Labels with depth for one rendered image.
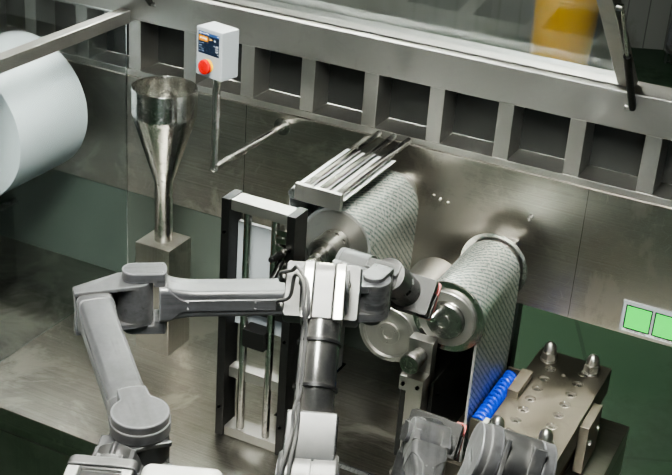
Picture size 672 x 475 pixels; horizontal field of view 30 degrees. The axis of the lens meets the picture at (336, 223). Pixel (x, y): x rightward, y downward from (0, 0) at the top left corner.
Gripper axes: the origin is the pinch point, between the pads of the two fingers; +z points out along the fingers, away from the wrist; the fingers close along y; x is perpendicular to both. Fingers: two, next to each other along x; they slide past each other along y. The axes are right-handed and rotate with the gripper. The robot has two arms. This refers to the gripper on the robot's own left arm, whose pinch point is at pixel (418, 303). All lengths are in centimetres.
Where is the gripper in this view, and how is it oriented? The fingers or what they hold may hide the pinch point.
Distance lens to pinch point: 226.7
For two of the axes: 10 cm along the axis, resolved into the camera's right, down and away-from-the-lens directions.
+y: 8.9, 2.4, -3.9
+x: 3.4, -9.2, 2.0
